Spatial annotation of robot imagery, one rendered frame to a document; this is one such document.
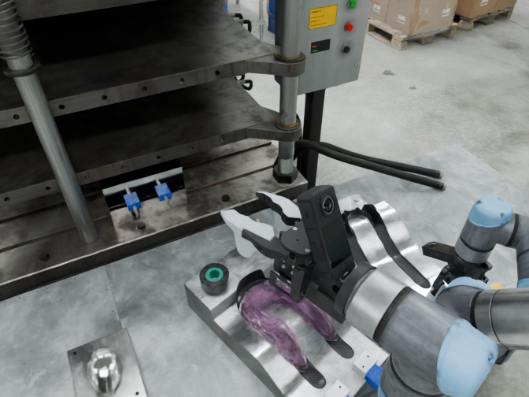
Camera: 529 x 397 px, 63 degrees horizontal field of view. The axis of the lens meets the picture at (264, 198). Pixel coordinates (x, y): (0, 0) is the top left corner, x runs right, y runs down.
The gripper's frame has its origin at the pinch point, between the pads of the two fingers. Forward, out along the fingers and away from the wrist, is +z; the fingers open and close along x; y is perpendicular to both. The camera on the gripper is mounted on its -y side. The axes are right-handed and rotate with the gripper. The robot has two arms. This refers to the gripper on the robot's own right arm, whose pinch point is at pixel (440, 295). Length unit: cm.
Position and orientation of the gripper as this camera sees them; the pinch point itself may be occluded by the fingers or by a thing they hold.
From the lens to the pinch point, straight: 127.0
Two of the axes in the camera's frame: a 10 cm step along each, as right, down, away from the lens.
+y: 4.5, 6.0, -6.6
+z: 0.0, 7.4, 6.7
